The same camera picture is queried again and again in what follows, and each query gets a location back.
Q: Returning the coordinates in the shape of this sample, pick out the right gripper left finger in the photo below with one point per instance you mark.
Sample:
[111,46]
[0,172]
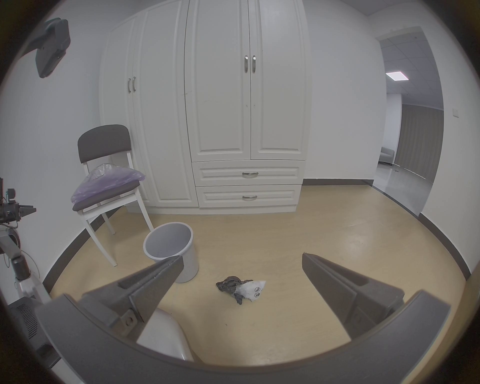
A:
[150,292]

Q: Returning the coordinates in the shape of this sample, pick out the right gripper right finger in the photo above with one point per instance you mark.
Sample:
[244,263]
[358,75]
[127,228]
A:
[337,288]

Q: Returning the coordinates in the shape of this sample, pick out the black plastic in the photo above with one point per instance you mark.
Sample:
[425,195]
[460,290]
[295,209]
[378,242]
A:
[228,284]

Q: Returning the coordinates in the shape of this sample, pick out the clear printed wrapper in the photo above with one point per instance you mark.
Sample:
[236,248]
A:
[253,290]

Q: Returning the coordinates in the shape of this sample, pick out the purple plastic bag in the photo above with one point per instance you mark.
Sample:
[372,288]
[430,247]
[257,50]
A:
[107,180]

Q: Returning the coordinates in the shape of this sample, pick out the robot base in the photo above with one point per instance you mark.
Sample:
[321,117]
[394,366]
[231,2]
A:
[165,333]

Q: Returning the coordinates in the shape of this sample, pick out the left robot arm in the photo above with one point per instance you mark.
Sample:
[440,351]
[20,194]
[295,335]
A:
[18,262]

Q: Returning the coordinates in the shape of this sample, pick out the white trash bin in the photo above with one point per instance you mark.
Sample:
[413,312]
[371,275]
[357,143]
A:
[189,262]

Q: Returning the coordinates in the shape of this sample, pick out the white chair with grey cushions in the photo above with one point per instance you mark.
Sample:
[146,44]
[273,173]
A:
[103,142]

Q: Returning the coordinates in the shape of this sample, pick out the grey curtain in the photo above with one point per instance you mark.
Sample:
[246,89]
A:
[420,142]

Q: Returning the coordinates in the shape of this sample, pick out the white wardrobe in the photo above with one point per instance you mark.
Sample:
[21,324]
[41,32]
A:
[225,112]

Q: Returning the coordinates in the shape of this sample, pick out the ceiling light panel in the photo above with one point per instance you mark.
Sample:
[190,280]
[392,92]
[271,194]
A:
[397,75]

